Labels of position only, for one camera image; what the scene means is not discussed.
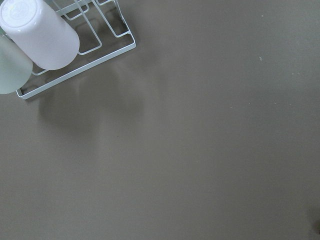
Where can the pink cup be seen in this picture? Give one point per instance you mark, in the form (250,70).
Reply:
(43,35)

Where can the white wire cup rack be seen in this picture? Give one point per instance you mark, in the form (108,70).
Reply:
(103,34)

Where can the white cup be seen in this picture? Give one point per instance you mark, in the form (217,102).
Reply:
(15,66)

